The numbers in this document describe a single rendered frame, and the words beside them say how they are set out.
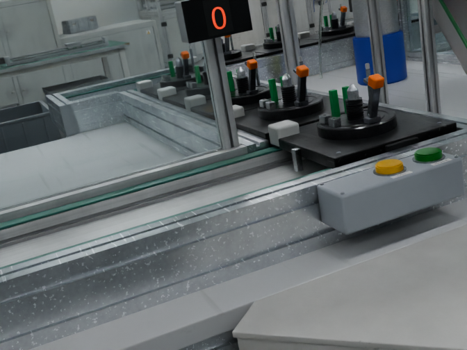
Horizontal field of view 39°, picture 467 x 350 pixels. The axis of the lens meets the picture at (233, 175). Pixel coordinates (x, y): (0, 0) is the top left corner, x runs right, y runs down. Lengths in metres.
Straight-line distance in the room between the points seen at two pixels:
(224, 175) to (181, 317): 0.39
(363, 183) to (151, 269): 0.32
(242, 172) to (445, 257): 0.44
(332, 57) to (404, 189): 1.60
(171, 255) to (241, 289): 0.11
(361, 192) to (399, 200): 0.07
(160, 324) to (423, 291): 0.33
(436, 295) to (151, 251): 0.37
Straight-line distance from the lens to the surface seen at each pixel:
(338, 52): 2.55
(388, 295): 0.87
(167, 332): 0.87
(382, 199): 0.96
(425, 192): 1.00
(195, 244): 0.92
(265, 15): 10.58
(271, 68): 2.42
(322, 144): 1.14
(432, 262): 0.95
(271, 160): 1.24
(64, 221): 1.15
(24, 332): 0.92
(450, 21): 1.30
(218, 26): 1.18
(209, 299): 0.92
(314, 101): 1.41
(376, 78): 1.12
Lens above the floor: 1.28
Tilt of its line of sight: 17 degrees down
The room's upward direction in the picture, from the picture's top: 10 degrees counter-clockwise
